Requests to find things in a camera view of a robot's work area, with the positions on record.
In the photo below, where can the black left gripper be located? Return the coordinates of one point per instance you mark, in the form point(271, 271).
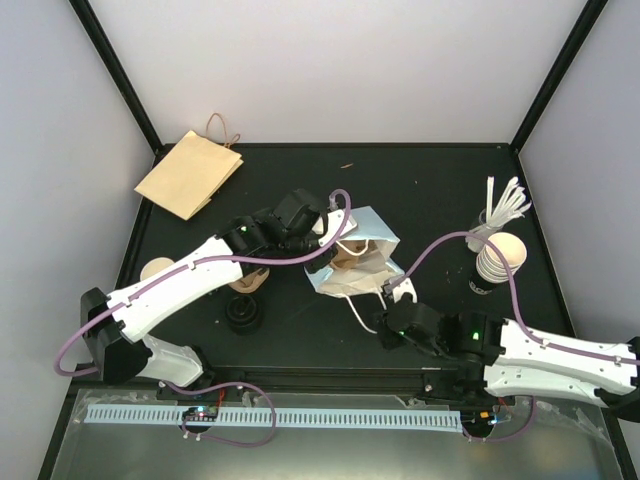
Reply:
point(315, 264)

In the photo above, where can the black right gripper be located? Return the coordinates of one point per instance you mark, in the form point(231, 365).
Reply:
point(388, 337)

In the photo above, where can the single brown cup carrier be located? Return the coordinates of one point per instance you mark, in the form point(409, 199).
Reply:
point(348, 253)

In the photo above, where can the light blue paper bag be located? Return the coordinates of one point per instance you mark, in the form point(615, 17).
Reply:
point(373, 269)

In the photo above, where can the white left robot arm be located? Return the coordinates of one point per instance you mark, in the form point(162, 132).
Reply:
point(116, 326)

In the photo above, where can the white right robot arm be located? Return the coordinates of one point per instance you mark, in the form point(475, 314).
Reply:
point(487, 356)

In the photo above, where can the white paper coffee cup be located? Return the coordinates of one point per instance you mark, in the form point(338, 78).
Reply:
point(155, 266)

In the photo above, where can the stack of black lids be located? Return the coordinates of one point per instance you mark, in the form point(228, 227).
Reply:
point(243, 314)

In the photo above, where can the stack of white paper cups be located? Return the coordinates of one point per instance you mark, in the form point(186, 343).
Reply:
point(494, 263)

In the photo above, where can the brown kraft paper bag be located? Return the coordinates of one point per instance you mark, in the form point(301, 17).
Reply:
point(187, 177)

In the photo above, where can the clear cup of stirrers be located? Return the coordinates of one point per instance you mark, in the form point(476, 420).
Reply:
point(501, 209)

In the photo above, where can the black circuit board with leds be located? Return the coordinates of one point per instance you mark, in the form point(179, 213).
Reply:
point(200, 413)

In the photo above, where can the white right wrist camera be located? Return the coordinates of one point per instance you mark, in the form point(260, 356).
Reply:
point(395, 289)

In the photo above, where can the light blue cable duct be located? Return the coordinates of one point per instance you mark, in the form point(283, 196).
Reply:
point(311, 418)

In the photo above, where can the black frame post left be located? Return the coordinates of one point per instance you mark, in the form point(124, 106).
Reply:
point(103, 47)

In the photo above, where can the black frame post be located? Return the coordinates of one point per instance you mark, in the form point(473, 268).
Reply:
point(103, 47)
point(571, 47)

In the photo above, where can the black frame post right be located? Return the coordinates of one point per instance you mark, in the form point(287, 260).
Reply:
point(571, 47)

